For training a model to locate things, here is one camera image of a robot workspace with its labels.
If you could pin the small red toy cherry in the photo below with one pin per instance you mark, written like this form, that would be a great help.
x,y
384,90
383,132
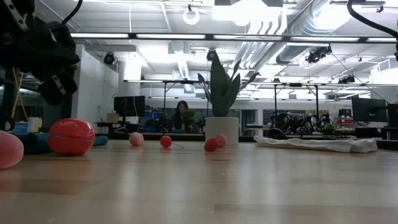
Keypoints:
x,y
165,142

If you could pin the small background potted plant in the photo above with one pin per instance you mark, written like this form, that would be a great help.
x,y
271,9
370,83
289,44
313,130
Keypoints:
x,y
328,129

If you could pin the green background plant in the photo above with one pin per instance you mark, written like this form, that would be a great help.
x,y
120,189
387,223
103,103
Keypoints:
x,y
188,115

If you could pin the brown cardboard box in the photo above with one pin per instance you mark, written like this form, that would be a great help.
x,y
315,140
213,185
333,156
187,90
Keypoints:
x,y
112,118

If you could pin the small pink toy strawberry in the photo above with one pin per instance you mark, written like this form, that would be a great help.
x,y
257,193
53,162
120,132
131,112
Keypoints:
x,y
222,139

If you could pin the dark green folded cloth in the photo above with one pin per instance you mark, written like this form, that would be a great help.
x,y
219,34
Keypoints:
x,y
34,143

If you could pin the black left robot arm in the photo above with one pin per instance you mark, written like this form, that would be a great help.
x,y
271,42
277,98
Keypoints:
x,y
12,46

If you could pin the white round plant pot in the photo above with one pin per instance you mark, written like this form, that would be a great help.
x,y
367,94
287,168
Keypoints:
x,y
221,126

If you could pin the black computer monitor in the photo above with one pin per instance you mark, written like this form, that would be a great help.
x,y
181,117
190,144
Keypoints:
x,y
129,106
369,109

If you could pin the small red toy strawberry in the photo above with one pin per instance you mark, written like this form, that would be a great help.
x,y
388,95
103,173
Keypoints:
x,y
211,145

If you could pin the white folded cloth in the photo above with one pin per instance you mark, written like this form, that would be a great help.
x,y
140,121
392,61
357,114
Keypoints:
x,y
317,144

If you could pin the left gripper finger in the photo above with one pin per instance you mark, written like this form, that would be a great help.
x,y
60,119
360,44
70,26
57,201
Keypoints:
x,y
59,56
59,69

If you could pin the black background rig frame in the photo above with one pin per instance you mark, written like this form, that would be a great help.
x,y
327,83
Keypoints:
x,y
275,102
174,81

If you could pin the pink toy peach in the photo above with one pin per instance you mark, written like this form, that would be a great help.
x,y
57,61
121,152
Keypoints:
x,y
9,149

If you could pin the black overhead rig camera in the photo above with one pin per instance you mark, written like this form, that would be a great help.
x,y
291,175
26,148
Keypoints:
x,y
211,55
317,54
109,58

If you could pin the overhead light bar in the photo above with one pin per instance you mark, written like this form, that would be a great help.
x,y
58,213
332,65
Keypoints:
x,y
210,36

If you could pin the small pale pink toy fruit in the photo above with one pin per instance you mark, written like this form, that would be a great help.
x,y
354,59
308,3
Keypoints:
x,y
136,139

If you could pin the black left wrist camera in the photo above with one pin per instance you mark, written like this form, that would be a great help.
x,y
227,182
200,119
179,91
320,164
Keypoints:
x,y
62,35

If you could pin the red toy tomato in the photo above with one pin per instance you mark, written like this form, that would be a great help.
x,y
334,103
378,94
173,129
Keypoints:
x,y
71,137

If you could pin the person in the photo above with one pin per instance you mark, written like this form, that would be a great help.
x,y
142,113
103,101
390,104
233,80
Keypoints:
x,y
178,119

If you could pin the blue storage box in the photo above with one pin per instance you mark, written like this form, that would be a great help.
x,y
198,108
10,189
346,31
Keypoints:
x,y
20,128

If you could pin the green snake plant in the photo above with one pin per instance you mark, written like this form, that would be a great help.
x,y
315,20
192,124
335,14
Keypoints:
x,y
222,93

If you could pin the silver ceiling duct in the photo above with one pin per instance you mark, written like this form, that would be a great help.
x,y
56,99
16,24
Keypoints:
x,y
311,21

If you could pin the white bucket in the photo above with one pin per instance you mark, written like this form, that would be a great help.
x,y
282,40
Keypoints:
x,y
35,125

